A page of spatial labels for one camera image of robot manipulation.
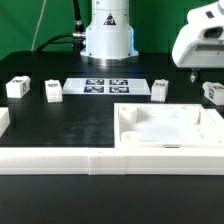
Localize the white marker base plate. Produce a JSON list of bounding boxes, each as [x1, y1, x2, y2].
[[63, 78, 151, 95]]

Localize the white right fence piece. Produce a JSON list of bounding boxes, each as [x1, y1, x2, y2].
[[207, 109, 224, 127]]

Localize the white cable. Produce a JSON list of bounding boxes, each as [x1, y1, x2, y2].
[[30, 0, 48, 52]]

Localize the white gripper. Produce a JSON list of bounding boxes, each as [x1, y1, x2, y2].
[[172, 0, 224, 82]]

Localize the black cables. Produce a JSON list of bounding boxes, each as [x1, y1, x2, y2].
[[35, 0, 88, 54]]

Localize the white front fence rail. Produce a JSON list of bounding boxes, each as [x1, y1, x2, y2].
[[0, 147, 224, 175]]

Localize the white fence piece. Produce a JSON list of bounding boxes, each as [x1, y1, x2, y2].
[[207, 109, 224, 127], [0, 107, 10, 137]]

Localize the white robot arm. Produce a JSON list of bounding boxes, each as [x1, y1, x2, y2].
[[80, 0, 224, 71]]

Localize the white square tabletop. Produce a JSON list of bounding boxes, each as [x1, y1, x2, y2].
[[114, 103, 224, 148]]

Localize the white left fence piece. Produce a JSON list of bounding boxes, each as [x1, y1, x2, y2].
[[0, 107, 10, 137]]

